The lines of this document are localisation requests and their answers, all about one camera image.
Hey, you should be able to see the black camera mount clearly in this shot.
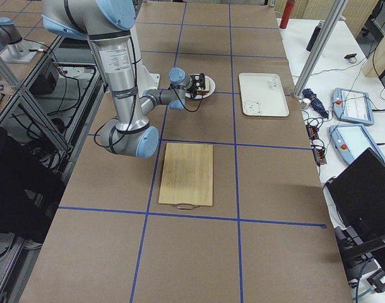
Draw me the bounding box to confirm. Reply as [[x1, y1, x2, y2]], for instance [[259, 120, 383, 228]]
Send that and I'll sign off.
[[334, 227, 385, 280]]

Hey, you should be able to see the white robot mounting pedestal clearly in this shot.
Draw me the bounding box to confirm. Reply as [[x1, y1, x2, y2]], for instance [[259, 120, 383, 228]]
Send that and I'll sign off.
[[128, 25, 160, 97]]

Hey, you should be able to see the wooden cutting board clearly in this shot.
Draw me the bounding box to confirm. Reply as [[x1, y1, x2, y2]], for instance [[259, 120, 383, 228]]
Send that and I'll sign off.
[[158, 143, 213, 209]]

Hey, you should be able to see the black laptop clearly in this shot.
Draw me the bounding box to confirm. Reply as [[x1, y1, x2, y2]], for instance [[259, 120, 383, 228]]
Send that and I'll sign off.
[[327, 148, 385, 236]]

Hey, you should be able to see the teach pendant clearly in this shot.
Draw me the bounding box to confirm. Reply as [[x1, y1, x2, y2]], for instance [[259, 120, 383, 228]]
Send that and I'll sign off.
[[332, 88, 374, 126], [329, 124, 385, 165]]

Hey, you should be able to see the near teach pendant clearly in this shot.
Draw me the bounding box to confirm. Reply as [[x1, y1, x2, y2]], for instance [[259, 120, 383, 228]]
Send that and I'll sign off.
[[329, 124, 385, 165]]

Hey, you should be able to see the folded blue umbrella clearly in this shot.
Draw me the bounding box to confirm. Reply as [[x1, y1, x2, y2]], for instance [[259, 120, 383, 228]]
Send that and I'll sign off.
[[302, 88, 329, 119]]

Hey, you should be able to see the white round plate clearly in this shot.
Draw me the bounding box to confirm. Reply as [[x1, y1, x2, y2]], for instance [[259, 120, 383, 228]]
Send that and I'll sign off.
[[186, 75, 216, 100]]

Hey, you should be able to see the black power strip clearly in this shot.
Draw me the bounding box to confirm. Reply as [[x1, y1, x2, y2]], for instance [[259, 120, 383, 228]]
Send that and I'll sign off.
[[306, 124, 327, 167]]

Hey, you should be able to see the black bottle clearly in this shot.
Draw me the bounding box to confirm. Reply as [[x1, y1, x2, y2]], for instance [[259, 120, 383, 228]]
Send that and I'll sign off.
[[306, 20, 324, 52]]

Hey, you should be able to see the bread slice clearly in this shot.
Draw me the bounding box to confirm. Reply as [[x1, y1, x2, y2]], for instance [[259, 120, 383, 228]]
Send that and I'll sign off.
[[197, 77, 211, 95]]

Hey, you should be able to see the red bottle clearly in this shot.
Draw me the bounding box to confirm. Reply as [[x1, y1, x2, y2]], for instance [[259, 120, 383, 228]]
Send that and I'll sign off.
[[280, 0, 295, 29]]

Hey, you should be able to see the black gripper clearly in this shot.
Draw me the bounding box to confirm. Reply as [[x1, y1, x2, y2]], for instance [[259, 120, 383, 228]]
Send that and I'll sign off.
[[191, 73, 206, 95]]

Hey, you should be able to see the cream bear serving tray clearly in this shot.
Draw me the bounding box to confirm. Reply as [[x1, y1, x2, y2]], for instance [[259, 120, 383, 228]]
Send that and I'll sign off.
[[239, 73, 289, 117]]

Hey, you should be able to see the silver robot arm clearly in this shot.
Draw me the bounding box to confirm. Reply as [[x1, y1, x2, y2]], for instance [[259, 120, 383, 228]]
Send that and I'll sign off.
[[0, 17, 28, 58], [42, 1, 206, 158]]

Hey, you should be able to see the aluminium frame post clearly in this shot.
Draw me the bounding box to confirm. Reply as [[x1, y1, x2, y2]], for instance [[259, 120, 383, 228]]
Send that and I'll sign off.
[[292, 0, 348, 99]]

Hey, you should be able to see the far teach pendant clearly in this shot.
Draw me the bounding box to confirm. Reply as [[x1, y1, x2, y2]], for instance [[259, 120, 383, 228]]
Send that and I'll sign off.
[[332, 88, 374, 126]]

